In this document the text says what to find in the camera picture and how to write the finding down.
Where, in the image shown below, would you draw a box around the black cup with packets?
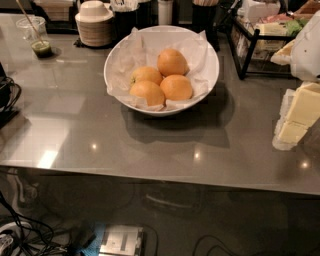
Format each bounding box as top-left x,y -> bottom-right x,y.
110,0 -> 139,39

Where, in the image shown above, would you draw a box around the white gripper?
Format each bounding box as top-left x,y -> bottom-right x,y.
270,11 -> 320,150

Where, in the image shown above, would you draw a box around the black wire rack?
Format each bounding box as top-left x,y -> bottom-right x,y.
227,17 -> 294,80

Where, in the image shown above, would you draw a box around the black holder with sticks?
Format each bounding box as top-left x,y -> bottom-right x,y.
192,0 -> 220,52

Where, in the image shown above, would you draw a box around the silver box under table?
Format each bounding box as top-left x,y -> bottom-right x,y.
99,225 -> 143,256

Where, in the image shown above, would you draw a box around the white ceramic bowl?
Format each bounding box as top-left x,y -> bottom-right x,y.
103,25 -> 221,117

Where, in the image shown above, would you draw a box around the stack of paper bowls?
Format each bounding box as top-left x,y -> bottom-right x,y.
75,0 -> 113,47

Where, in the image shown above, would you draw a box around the white paper bowl liner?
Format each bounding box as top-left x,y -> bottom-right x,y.
106,27 -> 212,112

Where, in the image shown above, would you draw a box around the wooden stir stick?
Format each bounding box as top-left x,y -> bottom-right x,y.
15,0 -> 44,44

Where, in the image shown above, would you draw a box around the black cables on floor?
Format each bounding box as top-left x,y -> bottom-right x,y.
0,193 -> 98,256

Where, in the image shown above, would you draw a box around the white cylindrical container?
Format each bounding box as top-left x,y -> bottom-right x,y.
158,0 -> 173,25

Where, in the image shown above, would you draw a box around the black cables at left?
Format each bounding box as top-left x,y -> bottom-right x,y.
0,63 -> 22,128

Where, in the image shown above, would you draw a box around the clear plastic cup green drink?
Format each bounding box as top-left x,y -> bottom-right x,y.
16,16 -> 53,58

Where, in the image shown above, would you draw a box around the orange fruit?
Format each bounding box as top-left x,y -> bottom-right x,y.
157,48 -> 189,77
160,75 -> 193,101
130,81 -> 165,106
130,66 -> 163,85

